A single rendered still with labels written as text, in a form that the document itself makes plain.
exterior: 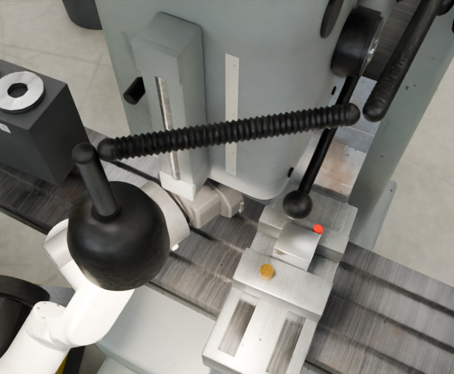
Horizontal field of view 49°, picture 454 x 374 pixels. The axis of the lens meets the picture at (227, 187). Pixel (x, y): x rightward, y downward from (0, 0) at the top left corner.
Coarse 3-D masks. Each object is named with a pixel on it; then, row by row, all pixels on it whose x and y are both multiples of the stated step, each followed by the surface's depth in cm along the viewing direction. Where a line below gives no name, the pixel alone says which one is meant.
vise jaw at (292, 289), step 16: (256, 256) 81; (240, 272) 80; (256, 272) 80; (288, 272) 80; (304, 272) 80; (240, 288) 81; (256, 288) 79; (272, 288) 79; (288, 288) 79; (304, 288) 79; (320, 288) 79; (288, 304) 78; (304, 304) 77; (320, 304) 77
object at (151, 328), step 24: (144, 288) 98; (120, 312) 96; (144, 312) 96; (168, 312) 96; (192, 312) 96; (120, 336) 93; (144, 336) 93; (168, 336) 93; (192, 336) 93; (120, 360) 97; (144, 360) 91; (168, 360) 91; (192, 360) 91
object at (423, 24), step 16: (432, 0) 34; (416, 16) 33; (432, 16) 33; (416, 32) 32; (400, 48) 32; (416, 48) 32; (400, 64) 31; (384, 80) 30; (400, 80) 31; (384, 96) 30; (368, 112) 29; (384, 112) 29
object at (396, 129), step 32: (416, 0) 78; (384, 32) 85; (448, 32) 80; (384, 64) 91; (416, 64) 88; (448, 64) 86; (416, 96) 93; (384, 128) 104; (384, 160) 112; (352, 192) 127
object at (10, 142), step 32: (0, 64) 93; (0, 96) 87; (32, 96) 87; (64, 96) 91; (0, 128) 89; (32, 128) 86; (64, 128) 95; (0, 160) 103; (32, 160) 95; (64, 160) 99
